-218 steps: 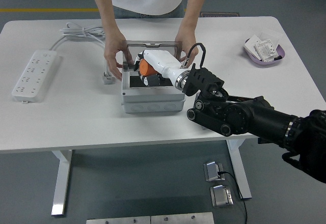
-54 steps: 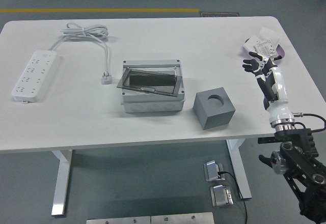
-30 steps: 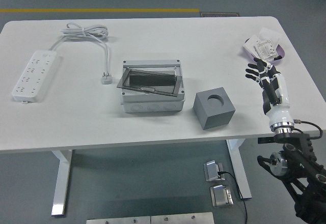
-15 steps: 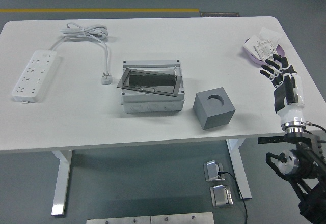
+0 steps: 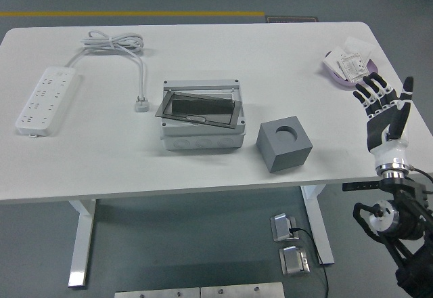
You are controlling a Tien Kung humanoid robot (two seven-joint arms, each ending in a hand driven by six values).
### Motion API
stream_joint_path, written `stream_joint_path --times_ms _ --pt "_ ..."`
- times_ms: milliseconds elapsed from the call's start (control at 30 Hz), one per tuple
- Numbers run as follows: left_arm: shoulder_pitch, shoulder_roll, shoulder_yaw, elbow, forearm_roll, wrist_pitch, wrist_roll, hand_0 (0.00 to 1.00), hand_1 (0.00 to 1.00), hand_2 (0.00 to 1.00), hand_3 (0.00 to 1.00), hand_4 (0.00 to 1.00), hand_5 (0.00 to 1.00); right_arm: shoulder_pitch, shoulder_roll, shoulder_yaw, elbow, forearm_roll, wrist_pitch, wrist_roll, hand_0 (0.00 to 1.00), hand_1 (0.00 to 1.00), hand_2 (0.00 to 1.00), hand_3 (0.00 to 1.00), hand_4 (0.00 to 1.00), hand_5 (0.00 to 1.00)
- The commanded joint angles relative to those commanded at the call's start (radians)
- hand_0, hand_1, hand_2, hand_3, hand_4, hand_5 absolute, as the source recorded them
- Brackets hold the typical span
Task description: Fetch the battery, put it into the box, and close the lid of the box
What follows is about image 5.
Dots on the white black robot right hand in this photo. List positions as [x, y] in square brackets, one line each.
[382, 132]

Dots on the grey junction box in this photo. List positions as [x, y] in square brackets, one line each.
[203, 140]

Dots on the transparent grey-framed box lid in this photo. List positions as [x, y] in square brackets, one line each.
[203, 115]

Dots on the black table control panel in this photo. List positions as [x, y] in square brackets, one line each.
[358, 186]

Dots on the purple tray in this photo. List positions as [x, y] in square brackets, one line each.
[341, 83]

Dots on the white printed socket panel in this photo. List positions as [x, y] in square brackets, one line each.
[353, 66]

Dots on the grey block with round hole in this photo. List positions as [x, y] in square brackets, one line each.
[287, 160]

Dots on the silver foot pedal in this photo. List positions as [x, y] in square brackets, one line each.
[282, 227]
[293, 260]

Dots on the dark floor mat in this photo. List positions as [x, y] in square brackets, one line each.
[292, 20]

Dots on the grey metal plate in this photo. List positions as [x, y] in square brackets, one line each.
[242, 291]
[155, 293]

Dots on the white power strip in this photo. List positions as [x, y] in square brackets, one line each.
[44, 101]

